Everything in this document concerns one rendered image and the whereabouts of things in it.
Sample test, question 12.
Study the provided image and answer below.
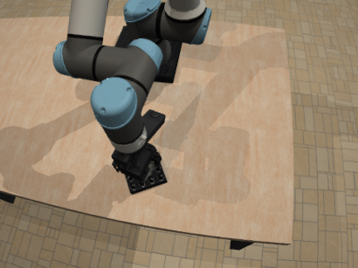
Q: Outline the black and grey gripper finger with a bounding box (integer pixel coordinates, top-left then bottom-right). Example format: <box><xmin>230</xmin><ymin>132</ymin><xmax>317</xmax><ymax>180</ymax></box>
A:
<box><xmin>148</xmin><ymin>151</ymin><xmax>162</xmax><ymax>175</ymax></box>

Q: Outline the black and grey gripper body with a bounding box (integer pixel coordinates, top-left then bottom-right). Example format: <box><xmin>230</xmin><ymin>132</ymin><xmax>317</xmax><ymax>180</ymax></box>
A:
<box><xmin>111</xmin><ymin>137</ymin><xmax>157</xmax><ymax>182</ymax></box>

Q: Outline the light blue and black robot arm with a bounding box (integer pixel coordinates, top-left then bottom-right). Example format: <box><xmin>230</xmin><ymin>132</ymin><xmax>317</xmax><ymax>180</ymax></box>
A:
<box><xmin>52</xmin><ymin>0</ymin><xmax>211</xmax><ymax>154</ymax></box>

